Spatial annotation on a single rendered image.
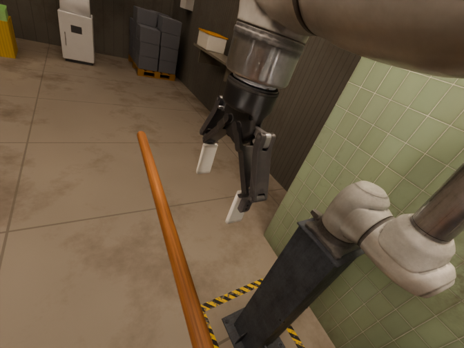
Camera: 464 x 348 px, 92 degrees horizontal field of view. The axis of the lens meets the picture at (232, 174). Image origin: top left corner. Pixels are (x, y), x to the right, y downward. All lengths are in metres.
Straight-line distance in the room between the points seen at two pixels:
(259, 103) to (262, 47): 0.06
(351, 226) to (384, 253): 0.12
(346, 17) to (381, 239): 0.73
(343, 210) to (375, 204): 0.10
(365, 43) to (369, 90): 1.40
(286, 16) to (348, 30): 0.08
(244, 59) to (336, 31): 0.12
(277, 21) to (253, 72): 0.06
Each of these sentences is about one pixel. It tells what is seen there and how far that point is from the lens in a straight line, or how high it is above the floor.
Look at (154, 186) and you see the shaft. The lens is 0.61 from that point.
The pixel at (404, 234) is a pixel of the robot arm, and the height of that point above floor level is 1.25.
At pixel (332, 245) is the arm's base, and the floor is 1.02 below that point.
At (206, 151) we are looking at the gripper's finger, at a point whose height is 1.38.
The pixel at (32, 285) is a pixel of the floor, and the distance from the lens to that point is 1.92.
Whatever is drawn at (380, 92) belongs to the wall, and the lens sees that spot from 1.57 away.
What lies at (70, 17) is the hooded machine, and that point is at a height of 0.80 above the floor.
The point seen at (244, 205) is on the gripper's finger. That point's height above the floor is 1.38.
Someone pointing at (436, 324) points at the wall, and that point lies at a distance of 1.62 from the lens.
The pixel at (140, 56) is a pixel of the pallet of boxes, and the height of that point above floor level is 0.40.
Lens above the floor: 1.59
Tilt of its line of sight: 33 degrees down
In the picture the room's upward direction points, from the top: 20 degrees clockwise
